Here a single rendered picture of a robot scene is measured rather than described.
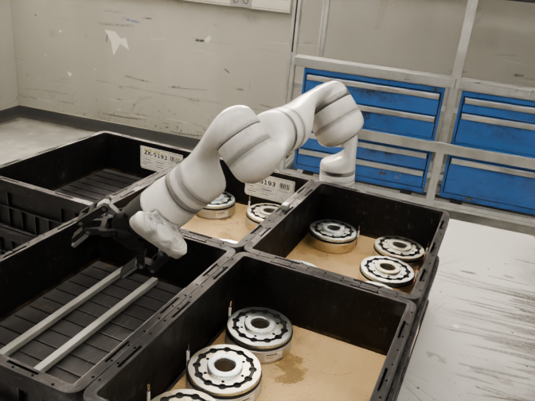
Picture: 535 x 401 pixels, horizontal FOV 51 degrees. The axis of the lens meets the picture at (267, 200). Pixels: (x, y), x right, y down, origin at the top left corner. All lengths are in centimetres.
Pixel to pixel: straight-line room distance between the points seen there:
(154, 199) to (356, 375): 39
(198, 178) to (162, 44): 358
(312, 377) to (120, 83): 387
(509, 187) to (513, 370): 195
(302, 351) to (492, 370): 44
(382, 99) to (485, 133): 53
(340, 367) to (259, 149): 36
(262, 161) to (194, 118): 359
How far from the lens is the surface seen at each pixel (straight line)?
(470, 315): 135
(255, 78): 406
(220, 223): 127
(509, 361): 125
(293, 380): 85
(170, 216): 80
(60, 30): 478
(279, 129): 80
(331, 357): 91
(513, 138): 303
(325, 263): 115
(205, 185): 77
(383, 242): 121
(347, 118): 100
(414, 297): 90
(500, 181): 308
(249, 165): 73
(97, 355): 89
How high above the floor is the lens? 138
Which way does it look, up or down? 23 degrees down
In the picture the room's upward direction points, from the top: 6 degrees clockwise
